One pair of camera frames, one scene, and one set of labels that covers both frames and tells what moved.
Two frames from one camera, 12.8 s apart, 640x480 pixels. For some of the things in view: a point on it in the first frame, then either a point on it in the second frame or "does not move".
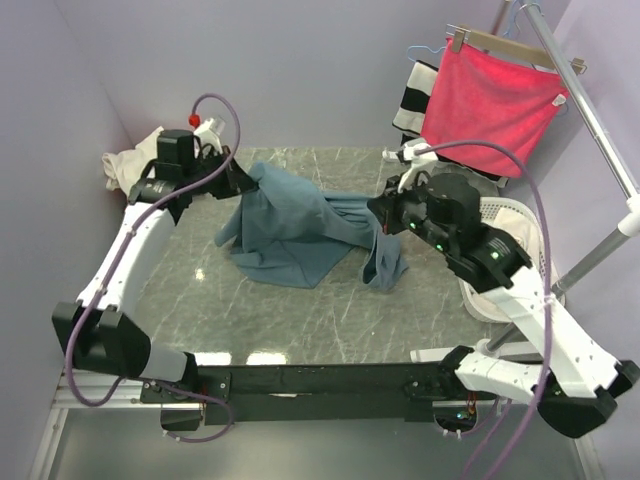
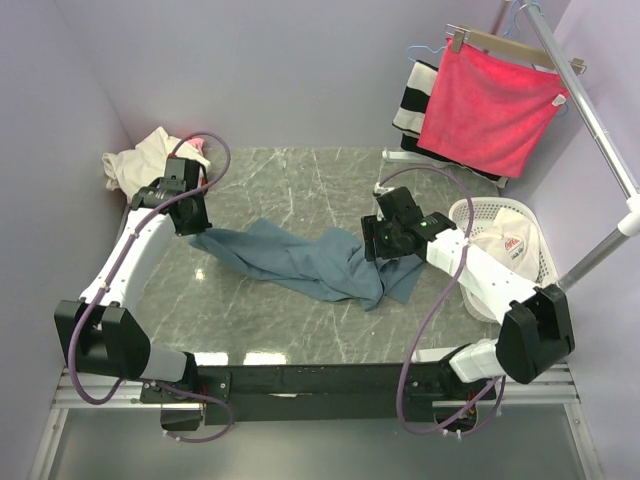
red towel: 482,95 does not move
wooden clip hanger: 507,46 does not move
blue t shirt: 290,232 to 320,262
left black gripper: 234,181 to 201,224
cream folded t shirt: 121,168 does not move
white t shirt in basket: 518,225 does not move
